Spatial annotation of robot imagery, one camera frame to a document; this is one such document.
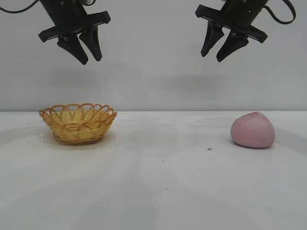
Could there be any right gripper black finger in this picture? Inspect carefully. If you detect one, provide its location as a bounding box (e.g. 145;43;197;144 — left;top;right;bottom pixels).
215;30;249;63
201;21;225;58

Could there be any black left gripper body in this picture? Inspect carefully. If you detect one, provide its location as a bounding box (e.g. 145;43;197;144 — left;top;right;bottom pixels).
38;0;111;43

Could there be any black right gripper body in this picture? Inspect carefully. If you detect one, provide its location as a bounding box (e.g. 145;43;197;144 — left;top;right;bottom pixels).
195;0;269;44

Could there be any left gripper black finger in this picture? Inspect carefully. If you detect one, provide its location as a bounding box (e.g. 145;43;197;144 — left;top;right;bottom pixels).
79;25;103;62
57;34;88;66

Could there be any yellow orange woven basket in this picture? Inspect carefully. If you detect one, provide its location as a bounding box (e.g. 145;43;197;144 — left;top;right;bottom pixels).
39;103;118;146

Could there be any pink round bun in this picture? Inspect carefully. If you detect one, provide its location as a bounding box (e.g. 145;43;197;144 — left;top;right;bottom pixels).
230;111;276;149

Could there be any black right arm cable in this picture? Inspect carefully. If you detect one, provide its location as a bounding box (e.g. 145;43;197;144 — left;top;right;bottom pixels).
263;0;296;25

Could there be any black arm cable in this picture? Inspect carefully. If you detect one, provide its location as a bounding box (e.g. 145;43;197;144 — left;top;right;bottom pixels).
263;0;296;25
0;2;40;13

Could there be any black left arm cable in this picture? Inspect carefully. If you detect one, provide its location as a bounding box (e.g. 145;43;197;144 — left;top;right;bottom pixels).
0;2;40;13

